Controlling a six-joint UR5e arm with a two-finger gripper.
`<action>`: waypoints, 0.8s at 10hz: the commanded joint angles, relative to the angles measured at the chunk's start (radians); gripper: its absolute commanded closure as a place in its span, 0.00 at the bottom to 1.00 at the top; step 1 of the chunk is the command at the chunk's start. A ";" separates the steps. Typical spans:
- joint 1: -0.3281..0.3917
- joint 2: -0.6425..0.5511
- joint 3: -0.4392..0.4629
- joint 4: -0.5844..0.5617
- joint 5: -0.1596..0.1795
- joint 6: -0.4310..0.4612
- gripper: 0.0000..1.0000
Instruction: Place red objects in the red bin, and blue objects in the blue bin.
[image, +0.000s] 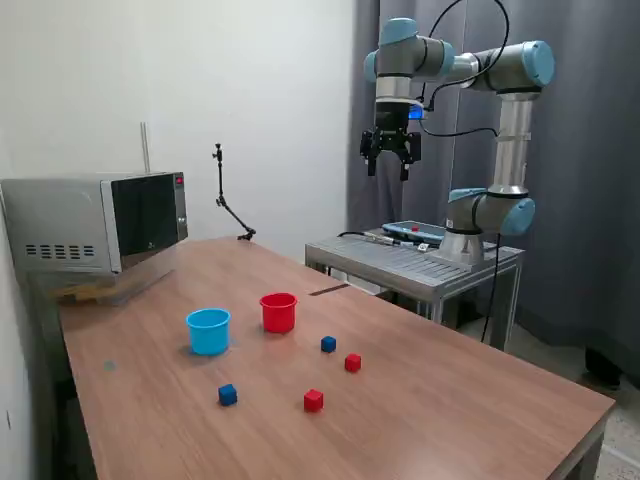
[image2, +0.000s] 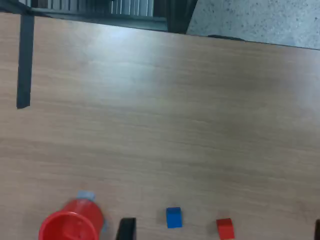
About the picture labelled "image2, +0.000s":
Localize black tape strip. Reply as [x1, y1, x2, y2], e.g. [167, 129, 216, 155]
[16, 13, 35, 110]

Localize blue cube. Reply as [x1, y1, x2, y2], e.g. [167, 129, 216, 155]
[165, 206, 183, 229]

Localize pale blue tape patch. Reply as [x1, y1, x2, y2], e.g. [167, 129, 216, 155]
[76, 190, 96, 202]

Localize red plastic bin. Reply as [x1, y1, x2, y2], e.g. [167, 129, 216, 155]
[38, 198, 105, 240]

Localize red cube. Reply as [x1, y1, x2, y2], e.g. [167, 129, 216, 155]
[215, 217, 236, 240]

